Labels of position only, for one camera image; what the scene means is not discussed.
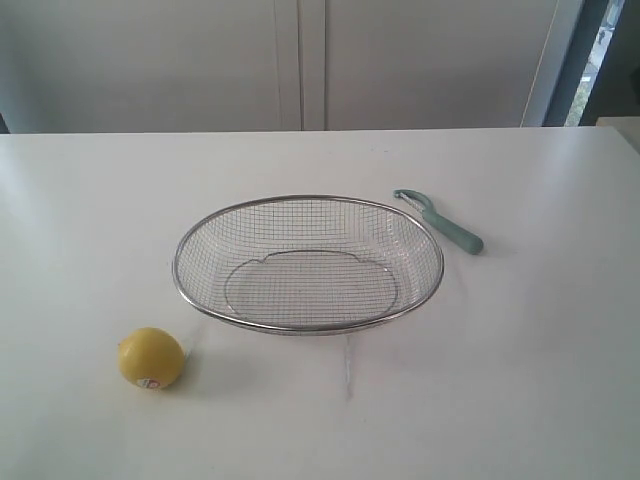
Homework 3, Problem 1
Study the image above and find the teal handled peeler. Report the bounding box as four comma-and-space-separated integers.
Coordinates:
393, 189, 484, 255

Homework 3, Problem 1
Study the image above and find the yellow lemon with sticker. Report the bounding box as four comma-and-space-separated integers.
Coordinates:
117, 327, 186, 390

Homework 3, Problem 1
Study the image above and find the oval wire mesh basket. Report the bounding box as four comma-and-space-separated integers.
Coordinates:
172, 195, 445, 336

